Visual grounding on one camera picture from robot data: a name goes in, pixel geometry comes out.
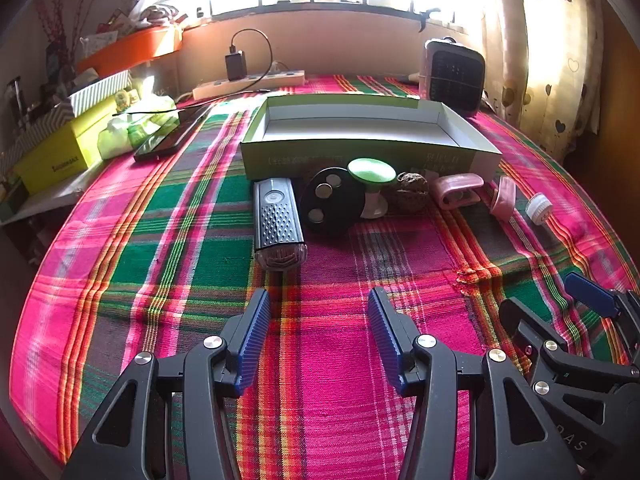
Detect white bottle cap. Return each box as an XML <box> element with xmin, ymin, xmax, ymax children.
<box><xmin>525</xmin><ymin>193</ymin><xmax>553</xmax><ymax>224</ymax></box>

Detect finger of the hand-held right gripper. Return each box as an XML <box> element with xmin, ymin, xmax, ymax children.
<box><xmin>565</xmin><ymin>272</ymin><xmax>640</xmax><ymax>366</ymax></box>
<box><xmin>499</xmin><ymin>296</ymin><xmax>640</xmax><ymax>402</ymax></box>

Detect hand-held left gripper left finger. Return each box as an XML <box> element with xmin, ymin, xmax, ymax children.
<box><xmin>62</xmin><ymin>287</ymin><xmax>273</xmax><ymax>480</ymax></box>

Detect white power strip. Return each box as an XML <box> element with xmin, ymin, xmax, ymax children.
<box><xmin>192</xmin><ymin>70</ymin><xmax>306</xmax><ymax>101</ymax></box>

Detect black window hook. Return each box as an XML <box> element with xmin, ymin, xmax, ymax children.
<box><xmin>415</xmin><ymin>7</ymin><xmax>441</xmax><ymax>33</ymax></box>

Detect grey striped box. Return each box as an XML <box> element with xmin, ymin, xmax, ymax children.
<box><xmin>0</xmin><ymin>70</ymin><xmax>133</xmax><ymax>161</ymax></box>

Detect yellow cardboard box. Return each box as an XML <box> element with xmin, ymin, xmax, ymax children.
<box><xmin>12</xmin><ymin>97</ymin><xmax>118</xmax><ymax>196</ymax></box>

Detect orange shelf with clutter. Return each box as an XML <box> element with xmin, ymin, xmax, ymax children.
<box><xmin>75</xmin><ymin>25</ymin><xmax>183</xmax><ymax>77</ymax></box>

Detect black charger adapter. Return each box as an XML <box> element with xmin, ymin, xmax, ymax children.
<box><xmin>225</xmin><ymin>50</ymin><xmax>247</xmax><ymax>82</ymax></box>

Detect black smartphone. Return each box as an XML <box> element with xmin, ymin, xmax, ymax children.
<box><xmin>132</xmin><ymin>105</ymin><xmax>213</xmax><ymax>162</ymax></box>

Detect heart print curtain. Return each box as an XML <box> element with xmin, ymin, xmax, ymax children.
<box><xmin>492</xmin><ymin>0</ymin><xmax>606</xmax><ymax>161</ymax></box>

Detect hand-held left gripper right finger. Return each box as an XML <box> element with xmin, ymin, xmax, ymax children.
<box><xmin>367</xmin><ymin>287</ymin><xmax>581</xmax><ymax>480</ymax></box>

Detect small white black heater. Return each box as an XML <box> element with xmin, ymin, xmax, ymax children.
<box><xmin>419</xmin><ymin>37</ymin><xmax>487</xmax><ymax>118</ymax></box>

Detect green tissue pack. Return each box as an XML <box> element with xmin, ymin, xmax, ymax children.
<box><xmin>97</xmin><ymin>95</ymin><xmax>178</xmax><ymax>160</ymax></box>

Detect grey black bike light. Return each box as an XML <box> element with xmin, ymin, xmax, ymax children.
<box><xmin>252</xmin><ymin>178</ymin><xmax>307</xmax><ymax>272</ymax></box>

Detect red dried branches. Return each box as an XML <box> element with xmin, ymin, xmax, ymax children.
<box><xmin>37</xmin><ymin>0</ymin><xmax>70</xmax><ymax>53</ymax></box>

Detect black charger cable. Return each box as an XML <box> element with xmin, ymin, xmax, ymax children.
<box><xmin>230</xmin><ymin>29</ymin><xmax>275</xmax><ymax>81</ymax></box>

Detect black round three-button disc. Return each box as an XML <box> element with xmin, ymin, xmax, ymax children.
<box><xmin>300</xmin><ymin>166</ymin><xmax>367</xmax><ymax>235</ymax></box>

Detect pink green plaid tablecloth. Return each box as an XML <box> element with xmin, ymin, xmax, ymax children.
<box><xmin>10</xmin><ymin>74</ymin><xmax>636</xmax><ymax>480</ymax></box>

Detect brown walnut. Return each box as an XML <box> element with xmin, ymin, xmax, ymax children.
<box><xmin>390</xmin><ymin>172</ymin><xmax>430</xmax><ymax>211</ymax></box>

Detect pink nail clipper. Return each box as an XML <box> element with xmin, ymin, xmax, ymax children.
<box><xmin>432</xmin><ymin>172</ymin><xmax>485</xmax><ymax>209</ymax></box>

